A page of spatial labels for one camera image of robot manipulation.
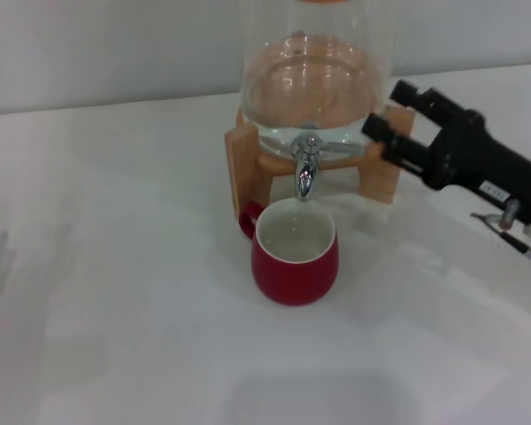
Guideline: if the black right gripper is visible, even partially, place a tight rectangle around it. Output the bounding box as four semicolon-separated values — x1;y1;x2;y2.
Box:
361;79;531;225

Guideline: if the chrome faucet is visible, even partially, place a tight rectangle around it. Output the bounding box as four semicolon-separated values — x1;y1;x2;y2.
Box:
289;134;365;201

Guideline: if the red ceramic cup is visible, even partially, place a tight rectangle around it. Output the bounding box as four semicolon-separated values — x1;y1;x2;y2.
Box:
238;197;340;306

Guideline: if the glass water dispenser jar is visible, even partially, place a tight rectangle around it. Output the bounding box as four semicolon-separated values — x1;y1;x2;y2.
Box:
240;0;402;159

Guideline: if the wooden dispenser stand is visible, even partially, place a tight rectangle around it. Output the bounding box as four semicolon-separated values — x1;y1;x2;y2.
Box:
223;104;415;221

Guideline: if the white patterned tablecloth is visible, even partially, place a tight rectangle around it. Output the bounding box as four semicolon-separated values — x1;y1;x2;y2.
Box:
0;61;531;425

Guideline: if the black cable with metal lug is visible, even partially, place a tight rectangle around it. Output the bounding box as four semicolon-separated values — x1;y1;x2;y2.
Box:
470;198;531;272

